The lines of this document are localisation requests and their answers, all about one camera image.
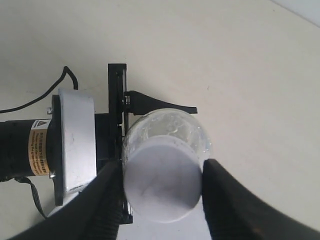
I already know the white bottle cap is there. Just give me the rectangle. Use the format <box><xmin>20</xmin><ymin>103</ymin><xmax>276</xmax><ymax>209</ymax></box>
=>
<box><xmin>123</xmin><ymin>135</ymin><xmax>202</xmax><ymax>224</ymax></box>

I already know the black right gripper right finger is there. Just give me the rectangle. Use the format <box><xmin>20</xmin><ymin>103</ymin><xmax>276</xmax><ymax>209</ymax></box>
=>
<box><xmin>202</xmin><ymin>159</ymin><xmax>320</xmax><ymax>240</ymax></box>

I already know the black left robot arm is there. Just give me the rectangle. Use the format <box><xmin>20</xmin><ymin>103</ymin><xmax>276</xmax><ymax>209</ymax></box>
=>
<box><xmin>0</xmin><ymin>63</ymin><xmax>202</xmax><ymax>226</ymax></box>

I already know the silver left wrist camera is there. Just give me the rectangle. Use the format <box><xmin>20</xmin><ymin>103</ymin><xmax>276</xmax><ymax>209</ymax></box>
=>
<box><xmin>58</xmin><ymin>88</ymin><xmax>97</xmax><ymax>194</ymax></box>

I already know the clear plastic drink bottle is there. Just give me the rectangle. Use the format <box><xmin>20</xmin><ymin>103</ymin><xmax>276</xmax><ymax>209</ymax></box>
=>
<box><xmin>122</xmin><ymin>108</ymin><xmax>212</xmax><ymax>168</ymax></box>

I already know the white rectangular plastic tray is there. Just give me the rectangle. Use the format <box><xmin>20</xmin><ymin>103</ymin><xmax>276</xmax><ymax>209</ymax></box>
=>
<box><xmin>117</xmin><ymin>200</ymin><xmax>211</xmax><ymax>240</ymax></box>

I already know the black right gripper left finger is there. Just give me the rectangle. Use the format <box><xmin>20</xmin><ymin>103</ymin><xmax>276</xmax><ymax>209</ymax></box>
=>
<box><xmin>13</xmin><ymin>161</ymin><xmax>123</xmax><ymax>240</ymax></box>

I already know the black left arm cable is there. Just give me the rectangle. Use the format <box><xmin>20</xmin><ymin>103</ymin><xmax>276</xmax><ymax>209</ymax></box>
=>
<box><xmin>0</xmin><ymin>65</ymin><xmax>79</xmax><ymax>221</ymax></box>

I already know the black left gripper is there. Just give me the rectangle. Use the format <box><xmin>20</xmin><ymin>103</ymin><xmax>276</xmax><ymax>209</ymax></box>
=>
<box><xmin>51</xmin><ymin>63</ymin><xmax>198</xmax><ymax>225</ymax></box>

